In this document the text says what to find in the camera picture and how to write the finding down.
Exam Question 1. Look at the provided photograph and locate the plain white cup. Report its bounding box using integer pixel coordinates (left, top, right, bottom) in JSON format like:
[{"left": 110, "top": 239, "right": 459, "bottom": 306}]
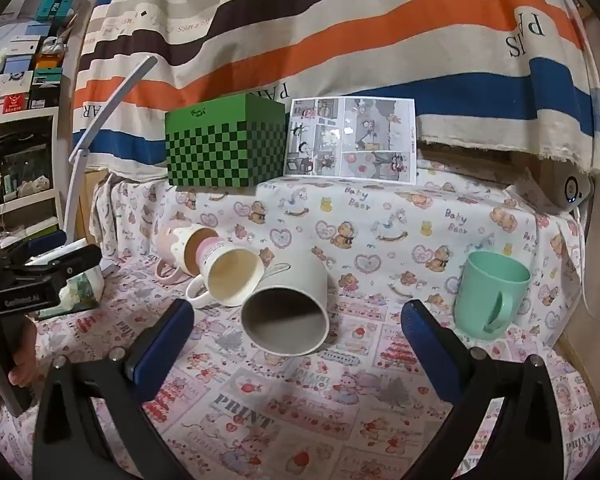
[{"left": 240, "top": 254, "right": 339, "bottom": 358}]

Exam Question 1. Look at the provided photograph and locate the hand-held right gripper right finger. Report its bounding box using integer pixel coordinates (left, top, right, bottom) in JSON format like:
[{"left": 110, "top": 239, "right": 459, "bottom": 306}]
[{"left": 401, "top": 300, "right": 581, "bottom": 480}]

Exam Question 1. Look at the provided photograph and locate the mint green cup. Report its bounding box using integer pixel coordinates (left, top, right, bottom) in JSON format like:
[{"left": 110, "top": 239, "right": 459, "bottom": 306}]
[{"left": 453, "top": 251, "right": 532, "bottom": 337}]

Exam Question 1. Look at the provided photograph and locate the stack of assorted boxes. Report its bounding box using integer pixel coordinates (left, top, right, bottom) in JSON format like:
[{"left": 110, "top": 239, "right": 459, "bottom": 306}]
[{"left": 0, "top": 0, "right": 80, "bottom": 120}]

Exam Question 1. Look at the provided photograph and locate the person's left hand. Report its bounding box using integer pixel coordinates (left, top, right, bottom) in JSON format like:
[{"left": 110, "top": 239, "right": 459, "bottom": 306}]
[{"left": 0, "top": 317, "right": 39, "bottom": 389}]

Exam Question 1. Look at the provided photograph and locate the pink crown-rim cup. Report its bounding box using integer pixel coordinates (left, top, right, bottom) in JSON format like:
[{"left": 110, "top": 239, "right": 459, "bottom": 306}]
[{"left": 152, "top": 224, "right": 222, "bottom": 286}]

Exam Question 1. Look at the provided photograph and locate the white cable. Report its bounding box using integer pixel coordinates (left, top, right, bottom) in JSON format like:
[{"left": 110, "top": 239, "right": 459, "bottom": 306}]
[{"left": 574, "top": 209, "right": 600, "bottom": 333}]

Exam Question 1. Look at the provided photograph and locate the pink cartoon print cloth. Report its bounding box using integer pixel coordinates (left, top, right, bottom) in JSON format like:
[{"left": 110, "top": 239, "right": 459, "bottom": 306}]
[{"left": 0, "top": 255, "right": 600, "bottom": 480}]

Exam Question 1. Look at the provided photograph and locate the white desk lamp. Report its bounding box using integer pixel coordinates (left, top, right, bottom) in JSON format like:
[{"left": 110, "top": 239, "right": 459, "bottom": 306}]
[{"left": 62, "top": 55, "right": 159, "bottom": 262}]

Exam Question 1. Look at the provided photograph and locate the bear print cloth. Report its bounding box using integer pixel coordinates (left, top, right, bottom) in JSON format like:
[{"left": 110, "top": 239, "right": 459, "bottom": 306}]
[{"left": 90, "top": 157, "right": 589, "bottom": 347}]

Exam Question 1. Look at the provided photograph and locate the green checkered box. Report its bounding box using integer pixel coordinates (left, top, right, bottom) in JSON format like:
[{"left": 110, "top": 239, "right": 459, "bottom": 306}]
[{"left": 164, "top": 92, "right": 287, "bottom": 189}]

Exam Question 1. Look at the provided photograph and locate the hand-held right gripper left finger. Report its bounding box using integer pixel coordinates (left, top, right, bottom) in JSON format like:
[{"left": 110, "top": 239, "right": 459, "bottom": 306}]
[{"left": 32, "top": 298, "right": 196, "bottom": 480}]

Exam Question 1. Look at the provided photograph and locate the cream mug with pink label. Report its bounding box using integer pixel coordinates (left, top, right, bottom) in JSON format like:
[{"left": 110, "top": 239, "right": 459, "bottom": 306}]
[{"left": 185, "top": 237, "right": 266, "bottom": 310}]

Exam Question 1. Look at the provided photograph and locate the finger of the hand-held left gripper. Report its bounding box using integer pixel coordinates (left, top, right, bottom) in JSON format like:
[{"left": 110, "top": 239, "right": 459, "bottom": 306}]
[
  {"left": 0, "top": 229, "right": 69, "bottom": 264},
  {"left": 10, "top": 244, "right": 103, "bottom": 283}
]

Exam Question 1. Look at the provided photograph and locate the white device with blue lights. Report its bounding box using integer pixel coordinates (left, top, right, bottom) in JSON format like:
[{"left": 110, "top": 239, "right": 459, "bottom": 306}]
[{"left": 505, "top": 162, "right": 594, "bottom": 217}]

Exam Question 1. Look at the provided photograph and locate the printed comic sheet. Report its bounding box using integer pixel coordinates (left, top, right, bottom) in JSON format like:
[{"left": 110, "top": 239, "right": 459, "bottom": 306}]
[{"left": 283, "top": 96, "right": 419, "bottom": 186}]

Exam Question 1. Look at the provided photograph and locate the white shelf unit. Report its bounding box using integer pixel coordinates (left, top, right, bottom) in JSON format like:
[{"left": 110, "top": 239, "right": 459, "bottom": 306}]
[{"left": 0, "top": 106, "right": 67, "bottom": 248}]

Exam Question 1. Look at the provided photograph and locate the white cup with green print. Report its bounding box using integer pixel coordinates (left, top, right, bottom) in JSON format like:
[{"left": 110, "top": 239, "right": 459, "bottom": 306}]
[{"left": 61, "top": 265, "right": 107, "bottom": 312}]

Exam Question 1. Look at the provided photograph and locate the striped blanket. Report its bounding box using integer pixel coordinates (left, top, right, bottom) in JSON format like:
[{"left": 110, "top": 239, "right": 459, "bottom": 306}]
[{"left": 71, "top": 0, "right": 600, "bottom": 179}]

